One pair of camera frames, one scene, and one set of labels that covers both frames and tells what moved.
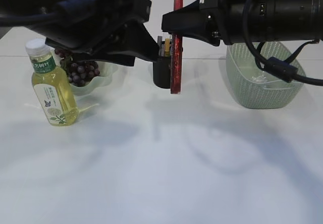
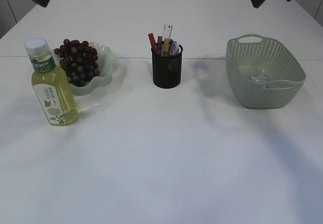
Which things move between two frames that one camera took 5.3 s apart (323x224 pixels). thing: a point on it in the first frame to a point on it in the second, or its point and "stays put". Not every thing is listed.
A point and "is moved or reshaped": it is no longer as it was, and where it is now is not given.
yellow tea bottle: (57, 99) stays put
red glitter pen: (176, 55) is moved or reshaped
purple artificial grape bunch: (79, 72) stays put
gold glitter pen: (167, 47) stays put
